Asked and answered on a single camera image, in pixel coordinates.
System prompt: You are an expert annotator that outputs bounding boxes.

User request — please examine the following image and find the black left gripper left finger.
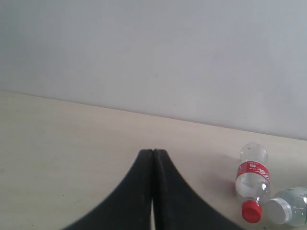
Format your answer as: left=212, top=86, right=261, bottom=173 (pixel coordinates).
left=65, top=149, right=154, bottom=230

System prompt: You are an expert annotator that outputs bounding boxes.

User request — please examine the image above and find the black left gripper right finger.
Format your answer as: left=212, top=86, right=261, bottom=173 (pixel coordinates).
left=153, top=149, right=242, bottom=230

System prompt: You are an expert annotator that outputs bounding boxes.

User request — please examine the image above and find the clear red-label cola bottle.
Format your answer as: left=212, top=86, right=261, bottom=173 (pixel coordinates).
left=235, top=142, right=271, bottom=223

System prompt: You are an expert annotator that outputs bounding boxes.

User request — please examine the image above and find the green-label white-cap bottle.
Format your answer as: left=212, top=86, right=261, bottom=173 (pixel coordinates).
left=264, top=187, right=307, bottom=227

